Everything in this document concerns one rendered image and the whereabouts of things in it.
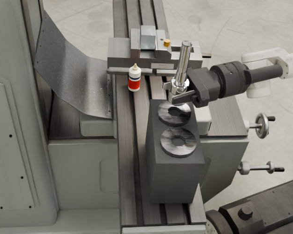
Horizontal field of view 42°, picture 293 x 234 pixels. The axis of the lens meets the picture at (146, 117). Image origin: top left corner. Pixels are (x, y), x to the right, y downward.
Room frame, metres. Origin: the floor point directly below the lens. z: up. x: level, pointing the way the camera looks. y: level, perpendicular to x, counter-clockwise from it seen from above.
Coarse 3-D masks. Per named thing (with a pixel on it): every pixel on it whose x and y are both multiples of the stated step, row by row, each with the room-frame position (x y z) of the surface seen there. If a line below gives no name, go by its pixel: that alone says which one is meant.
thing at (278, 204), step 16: (272, 192) 0.84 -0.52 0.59; (288, 192) 0.84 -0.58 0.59; (224, 208) 0.74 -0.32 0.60; (240, 208) 0.73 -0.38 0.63; (256, 208) 0.76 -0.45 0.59; (272, 208) 0.76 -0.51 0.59; (288, 208) 0.77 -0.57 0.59; (240, 224) 0.67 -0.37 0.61; (256, 224) 0.68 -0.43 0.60; (272, 224) 0.70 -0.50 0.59; (288, 224) 0.72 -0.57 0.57
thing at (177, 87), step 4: (172, 80) 0.70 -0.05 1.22; (188, 80) 0.71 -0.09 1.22; (172, 84) 0.69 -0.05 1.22; (176, 84) 0.69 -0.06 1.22; (180, 84) 0.69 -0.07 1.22; (184, 84) 0.69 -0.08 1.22; (188, 84) 0.69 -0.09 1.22; (176, 88) 0.68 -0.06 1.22; (180, 88) 0.68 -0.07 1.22; (184, 88) 0.68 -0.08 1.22
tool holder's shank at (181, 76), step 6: (186, 42) 0.71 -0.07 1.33; (180, 48) 0.70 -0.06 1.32; (186, 48) 0.69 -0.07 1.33; (180, 54) 0.70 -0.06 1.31; (186, 54) 0.69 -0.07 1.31; (180, 60) 0.69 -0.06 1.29; (186, 60) 0.69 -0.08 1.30; (180, 66) 0.69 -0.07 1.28; (186, 66) 0.69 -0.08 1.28; (180, 72) 0.69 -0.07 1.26; (186, 72) 0.70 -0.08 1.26; (174, 78) 0.70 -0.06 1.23; (180, 78) 0.69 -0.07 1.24; (186, 78) 0.70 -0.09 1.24
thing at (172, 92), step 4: (172, 88) 0.69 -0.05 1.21; (188, 88) 0.70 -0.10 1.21; (172, 92) 0.68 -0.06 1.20; (176, 92) 0.68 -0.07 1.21; (180, 92) 0.68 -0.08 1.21; (184, 92) 0.68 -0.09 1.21; (168, 96) 0.70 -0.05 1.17; (172, 96) 0.68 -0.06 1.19; (168, 100) 0.69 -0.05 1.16; (172, 104) 0.68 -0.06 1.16; (176, 104) 0.68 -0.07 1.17; (180, 104) 0.68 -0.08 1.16
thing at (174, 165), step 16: (160, 112) 0.69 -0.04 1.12; (176, 112) 0.71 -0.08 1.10; (192, 112) 0.72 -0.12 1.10; (160, 128) 0.65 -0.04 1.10; (176, 128) 0.64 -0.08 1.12; (192, 128) 0.66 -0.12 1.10; (160, 144) 0.59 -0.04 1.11; (176, 144) 0.60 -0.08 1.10; (192, 144) 0.59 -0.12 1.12; (160, 160) 0.55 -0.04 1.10; (176, 160) 0.55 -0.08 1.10; (192, 160) 0.56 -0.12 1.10; (160, 176) 0.54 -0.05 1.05; (176, 176) 0.54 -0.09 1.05; (192, 176) 0.55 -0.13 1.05; (160, 192) 0.54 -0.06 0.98; (176, 192) 0.54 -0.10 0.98; (192, 192) 0.55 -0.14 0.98
